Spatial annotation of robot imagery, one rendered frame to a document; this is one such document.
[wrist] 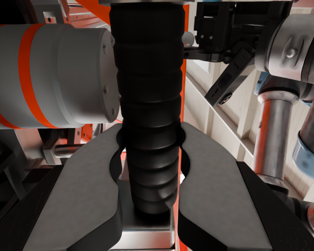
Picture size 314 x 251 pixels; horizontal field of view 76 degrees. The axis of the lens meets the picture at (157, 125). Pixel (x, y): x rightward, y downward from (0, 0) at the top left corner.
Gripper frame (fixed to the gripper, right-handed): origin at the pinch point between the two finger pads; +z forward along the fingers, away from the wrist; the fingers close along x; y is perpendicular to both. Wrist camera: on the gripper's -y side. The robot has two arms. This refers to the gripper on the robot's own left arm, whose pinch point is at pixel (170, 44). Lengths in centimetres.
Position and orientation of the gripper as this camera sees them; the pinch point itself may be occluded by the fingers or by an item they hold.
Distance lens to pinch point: 43.9
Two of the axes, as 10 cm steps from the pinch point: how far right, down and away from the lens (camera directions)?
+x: -7.4, 3.5, -5.7
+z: -6.7, -3.8, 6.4
